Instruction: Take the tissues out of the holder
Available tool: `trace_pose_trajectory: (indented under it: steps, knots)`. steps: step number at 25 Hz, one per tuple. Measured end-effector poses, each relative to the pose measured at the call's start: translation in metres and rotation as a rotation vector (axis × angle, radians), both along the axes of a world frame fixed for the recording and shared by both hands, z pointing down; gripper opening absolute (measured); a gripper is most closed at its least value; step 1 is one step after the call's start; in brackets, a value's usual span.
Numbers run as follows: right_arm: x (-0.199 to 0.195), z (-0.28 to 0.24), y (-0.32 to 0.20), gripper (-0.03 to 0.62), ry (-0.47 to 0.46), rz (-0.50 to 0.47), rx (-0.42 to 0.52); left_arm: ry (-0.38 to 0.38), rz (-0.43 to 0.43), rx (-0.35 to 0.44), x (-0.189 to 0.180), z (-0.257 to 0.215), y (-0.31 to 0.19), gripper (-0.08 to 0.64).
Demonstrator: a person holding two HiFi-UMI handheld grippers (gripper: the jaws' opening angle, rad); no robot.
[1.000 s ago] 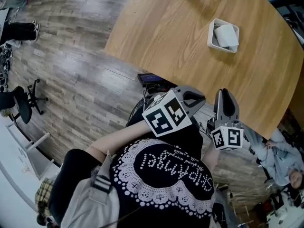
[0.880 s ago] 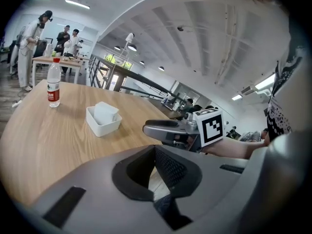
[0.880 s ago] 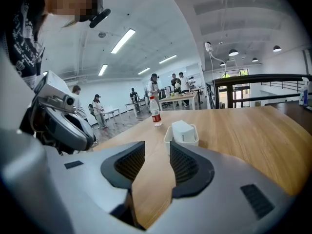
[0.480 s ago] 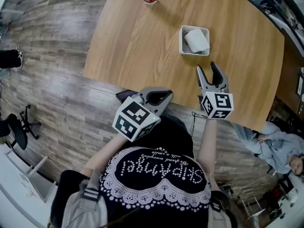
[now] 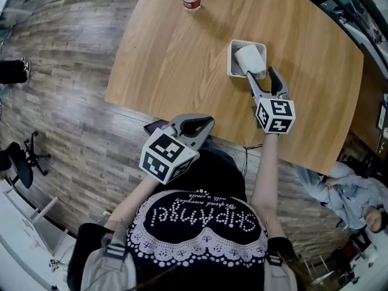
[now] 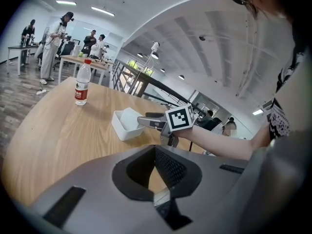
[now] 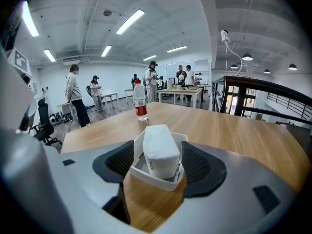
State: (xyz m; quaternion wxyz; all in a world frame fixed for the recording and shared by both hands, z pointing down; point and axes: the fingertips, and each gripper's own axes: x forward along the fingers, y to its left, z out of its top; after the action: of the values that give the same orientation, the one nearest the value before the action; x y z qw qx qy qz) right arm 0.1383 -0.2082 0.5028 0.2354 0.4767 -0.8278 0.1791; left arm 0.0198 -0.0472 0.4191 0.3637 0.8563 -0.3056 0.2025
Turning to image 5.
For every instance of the white square tray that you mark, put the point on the white square tray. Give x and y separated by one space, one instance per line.
232 68

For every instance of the dark wooden table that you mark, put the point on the dark wooden table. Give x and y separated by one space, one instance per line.
368 108

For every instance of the light wooden table white legs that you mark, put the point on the light wooden table white legs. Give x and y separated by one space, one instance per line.
182 65

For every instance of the black office chair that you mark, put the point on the black office chair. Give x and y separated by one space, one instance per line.
21 165

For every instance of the person's dark jeans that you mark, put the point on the person's dark jeans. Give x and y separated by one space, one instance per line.
221 156

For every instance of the white rectangular block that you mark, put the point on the white rectangular block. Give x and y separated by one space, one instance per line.
250 58

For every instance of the person's right forearm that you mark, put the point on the person's right forearm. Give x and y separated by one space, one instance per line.
266 177

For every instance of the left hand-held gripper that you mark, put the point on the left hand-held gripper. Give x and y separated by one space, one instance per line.
166 159

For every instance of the person's black top lace print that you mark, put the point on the person's black top lace print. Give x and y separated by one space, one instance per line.
212 177

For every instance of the dark smartphone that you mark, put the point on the dark smartphone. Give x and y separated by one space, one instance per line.
154 127

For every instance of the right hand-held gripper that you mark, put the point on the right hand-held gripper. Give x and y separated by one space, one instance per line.
274 117

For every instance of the person's left forearm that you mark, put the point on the person's left forearm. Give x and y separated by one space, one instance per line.
136 199

